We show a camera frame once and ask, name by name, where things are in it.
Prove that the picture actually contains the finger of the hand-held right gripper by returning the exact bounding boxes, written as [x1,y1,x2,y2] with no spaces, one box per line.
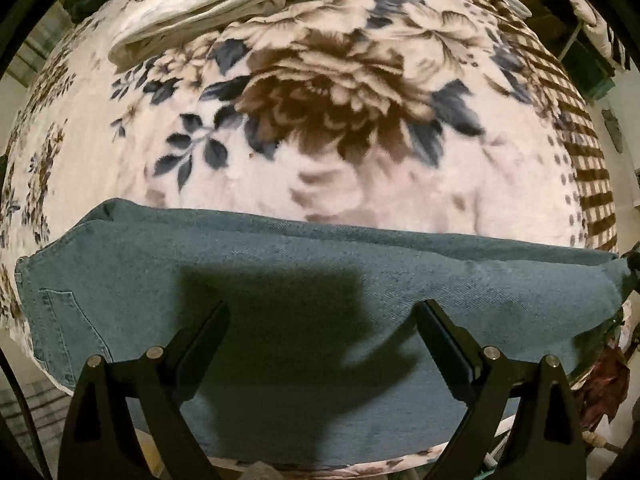
[620,249,640,286]

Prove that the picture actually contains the green box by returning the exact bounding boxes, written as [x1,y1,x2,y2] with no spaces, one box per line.
[562,40,617,103]

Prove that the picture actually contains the folded white cloth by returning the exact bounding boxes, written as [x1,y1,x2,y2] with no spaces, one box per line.
[109,0,346,67]

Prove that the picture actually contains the dark red cloth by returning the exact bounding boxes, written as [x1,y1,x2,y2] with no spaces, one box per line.
[580,342,632,426]

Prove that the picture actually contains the brown checkered cloth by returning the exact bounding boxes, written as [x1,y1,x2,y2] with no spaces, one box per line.
[430,0,620,253]

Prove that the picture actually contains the blue denim pants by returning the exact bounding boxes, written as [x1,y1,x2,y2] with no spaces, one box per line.
[15,198,632,471]

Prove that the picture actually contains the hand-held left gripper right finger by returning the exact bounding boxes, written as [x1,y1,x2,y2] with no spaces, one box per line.
[412,300,587,480]

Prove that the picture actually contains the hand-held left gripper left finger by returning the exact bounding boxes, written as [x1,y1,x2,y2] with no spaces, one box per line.
[57,301,232,480]

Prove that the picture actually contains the floral printed blanket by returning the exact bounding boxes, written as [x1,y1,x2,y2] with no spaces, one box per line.
[0,0,621,480]

